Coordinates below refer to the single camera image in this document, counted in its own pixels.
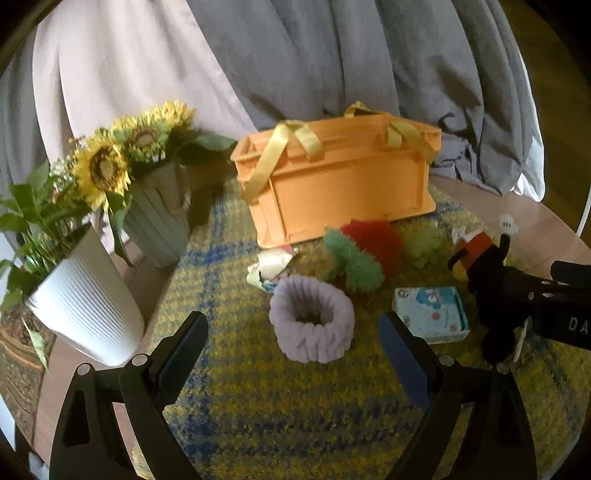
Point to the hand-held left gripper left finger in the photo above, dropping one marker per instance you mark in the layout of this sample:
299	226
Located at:
183	353

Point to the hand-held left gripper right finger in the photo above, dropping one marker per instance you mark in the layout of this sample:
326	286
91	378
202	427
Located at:
407	362

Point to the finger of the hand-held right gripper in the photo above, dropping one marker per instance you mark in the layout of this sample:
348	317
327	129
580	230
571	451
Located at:
531	284
572	272

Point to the blue printed tissue pack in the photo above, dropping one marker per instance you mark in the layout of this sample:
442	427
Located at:
429	311

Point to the black plush mouse toy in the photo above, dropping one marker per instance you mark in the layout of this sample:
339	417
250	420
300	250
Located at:
475	254

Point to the green fluffy scrunchie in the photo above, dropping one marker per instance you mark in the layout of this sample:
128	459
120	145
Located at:
360	272

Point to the purple fluffy headband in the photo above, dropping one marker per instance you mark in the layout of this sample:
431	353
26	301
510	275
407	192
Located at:
295	339

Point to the light green fluffy pompom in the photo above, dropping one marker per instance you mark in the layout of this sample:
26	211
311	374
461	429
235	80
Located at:
422	242

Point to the white printed packet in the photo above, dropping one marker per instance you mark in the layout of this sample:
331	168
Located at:
272	267

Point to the red fluffy pompom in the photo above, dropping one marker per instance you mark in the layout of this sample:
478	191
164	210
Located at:
381	240

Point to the orange plastic crate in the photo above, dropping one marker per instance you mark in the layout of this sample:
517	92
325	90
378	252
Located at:
341	194

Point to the white hoop tube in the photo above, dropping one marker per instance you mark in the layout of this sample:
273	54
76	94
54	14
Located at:
584	203

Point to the white ribbed plant pot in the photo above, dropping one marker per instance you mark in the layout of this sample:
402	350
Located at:
87	304

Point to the yellow blue woven mat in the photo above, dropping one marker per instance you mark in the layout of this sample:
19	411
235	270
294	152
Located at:
277	415

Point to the green ribbed vase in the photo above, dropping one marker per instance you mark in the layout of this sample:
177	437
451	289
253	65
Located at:
157	226

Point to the brown patterned cloth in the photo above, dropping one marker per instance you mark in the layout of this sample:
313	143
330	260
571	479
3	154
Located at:
21	364

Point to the sunflower bouquet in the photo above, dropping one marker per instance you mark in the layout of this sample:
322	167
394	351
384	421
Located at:
104	168

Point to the green leafy plant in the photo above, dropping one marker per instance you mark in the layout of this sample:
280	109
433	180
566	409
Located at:
32	217

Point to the pale pink hanging cloth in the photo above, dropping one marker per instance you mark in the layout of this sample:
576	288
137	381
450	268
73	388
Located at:
138	69

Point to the grey hanging cloth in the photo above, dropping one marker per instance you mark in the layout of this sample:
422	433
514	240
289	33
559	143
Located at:
323	55

